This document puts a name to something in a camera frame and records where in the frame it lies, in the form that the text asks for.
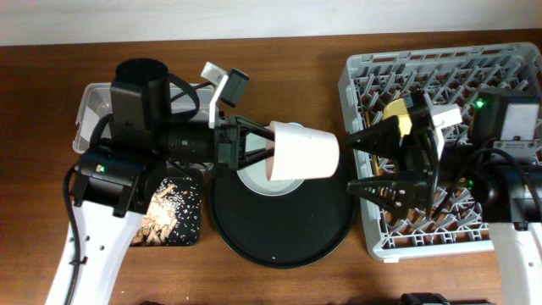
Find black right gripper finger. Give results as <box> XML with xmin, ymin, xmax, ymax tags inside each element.
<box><xmin>347</xmin><ymin>170</ymin><xmax>428</xmax><ymax>219</ymax></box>
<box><xmin>346</xmin><ymin>115</ymin><xmax>401</xmax><ymax>159</ymax></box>

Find pink cup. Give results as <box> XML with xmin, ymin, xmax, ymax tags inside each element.
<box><xmin>266</xmin><ymin>121</ymin><xmax>340</xmax><ymax>181</ymax></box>

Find wooden chopstick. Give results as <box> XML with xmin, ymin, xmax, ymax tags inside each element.
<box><xmin>365</xmin><ymin>112</ymin><xmax>381</xmax><ymax>176</ymax></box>

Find grey plate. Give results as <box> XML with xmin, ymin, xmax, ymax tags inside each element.
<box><xmin>237</xmin><ymin>134</ymin><xmax>304</xmax><ymax>197</ymax></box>

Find black round tray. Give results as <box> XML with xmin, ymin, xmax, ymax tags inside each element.
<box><xmin>208</xmin><ymin>156</ymin><xmax>357</xmax><ymax>269</ymax></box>

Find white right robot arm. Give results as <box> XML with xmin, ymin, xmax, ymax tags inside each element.
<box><xmin>346</xmin><ymin>88</ymin><xmax>541</xmax><ymax>304</ymax></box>

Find grey dishwasher rack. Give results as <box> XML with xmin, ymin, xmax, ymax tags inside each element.
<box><xmin>338</xmin><ymin>42</ymin><xmax>541</xmax><ymax>263</ymax></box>

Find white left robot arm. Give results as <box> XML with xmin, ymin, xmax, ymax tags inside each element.
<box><xmin>47</xmin><ymin>58</ymin><xmax>275</xmax><ymax>304</ymax></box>

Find clear plastic waste bin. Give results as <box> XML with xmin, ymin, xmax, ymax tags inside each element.
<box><xmin>72</xmin><ymin>83</ymin><xmax>214</xmax><ymax>154</ymax></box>

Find yellow bowl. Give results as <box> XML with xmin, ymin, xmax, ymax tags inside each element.
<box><xmin>383</xmin><ymin>98</ymin><xmax>412</xmax><ymax>137</ymax></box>

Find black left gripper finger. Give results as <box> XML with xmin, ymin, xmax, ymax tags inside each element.
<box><xmin>241</xmin><ymin>117</ymin><xmax>275</xmax><ymax>141</ymax></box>
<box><xmin>241</xmin><ymin>148</ymin><xmax>274</xmax><ymax>168</ymax></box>

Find food scraps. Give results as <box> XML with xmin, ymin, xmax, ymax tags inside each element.
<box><xmin>130</xmin><ymin>177</ymin><xmax>202</xmax><ymax>247</ymax></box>

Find black rectangular tray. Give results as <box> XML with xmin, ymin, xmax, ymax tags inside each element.
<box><xmin>129</xmin><ymin>167</ymin><xmax>204</xmax><ymax>247</ymax></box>

